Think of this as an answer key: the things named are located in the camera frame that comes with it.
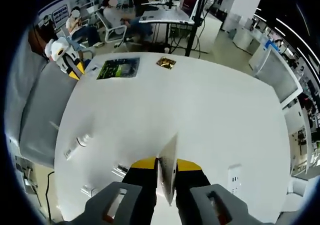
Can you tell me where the white armrest chair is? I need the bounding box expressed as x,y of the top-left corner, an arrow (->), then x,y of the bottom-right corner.
96,11 -> 129,45

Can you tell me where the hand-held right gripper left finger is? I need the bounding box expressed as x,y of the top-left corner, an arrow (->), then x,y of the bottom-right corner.
84,156 -> 159,225

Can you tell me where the grey mesh office chair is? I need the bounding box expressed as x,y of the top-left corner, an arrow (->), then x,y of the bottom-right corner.
4,44 -> 78,167

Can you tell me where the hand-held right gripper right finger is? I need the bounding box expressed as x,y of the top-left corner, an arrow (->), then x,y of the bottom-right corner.
175,158 -> 251,225

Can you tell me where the white frame mesh chair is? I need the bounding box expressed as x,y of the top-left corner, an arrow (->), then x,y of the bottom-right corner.
252,46 -> 305,109

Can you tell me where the white standing desk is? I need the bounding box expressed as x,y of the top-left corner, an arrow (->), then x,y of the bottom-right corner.
138,8 -> 208,58

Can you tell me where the white skincare bottle red square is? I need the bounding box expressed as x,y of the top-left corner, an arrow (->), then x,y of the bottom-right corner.
63,132 -> 95,161

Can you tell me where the green black printed packet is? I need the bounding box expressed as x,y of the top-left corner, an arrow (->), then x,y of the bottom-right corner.
96,57 -> 141,80

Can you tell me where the white skincare pump bottle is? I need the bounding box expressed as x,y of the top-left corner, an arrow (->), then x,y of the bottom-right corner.
79,184 -> 102,198

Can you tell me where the computer monitor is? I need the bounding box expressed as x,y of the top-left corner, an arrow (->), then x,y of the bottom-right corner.
178,0 -> 209,20

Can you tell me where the white skincare tube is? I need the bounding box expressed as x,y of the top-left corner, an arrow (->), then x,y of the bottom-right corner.
156,132 -> 180,207

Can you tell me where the small golden brown packet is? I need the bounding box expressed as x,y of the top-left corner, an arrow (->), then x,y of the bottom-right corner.
156,56 -> 177,71

